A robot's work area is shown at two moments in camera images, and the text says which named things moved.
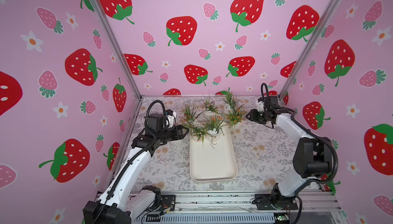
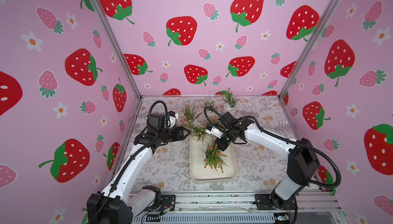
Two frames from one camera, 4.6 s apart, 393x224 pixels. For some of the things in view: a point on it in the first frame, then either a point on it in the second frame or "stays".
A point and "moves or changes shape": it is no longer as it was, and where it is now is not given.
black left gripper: (176, 132) stays
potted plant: (191, 115) stays
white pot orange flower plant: (213, 129) moves or changes shape
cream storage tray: (210, 161) stays
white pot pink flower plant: (198, 134) stays
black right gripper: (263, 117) to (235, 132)
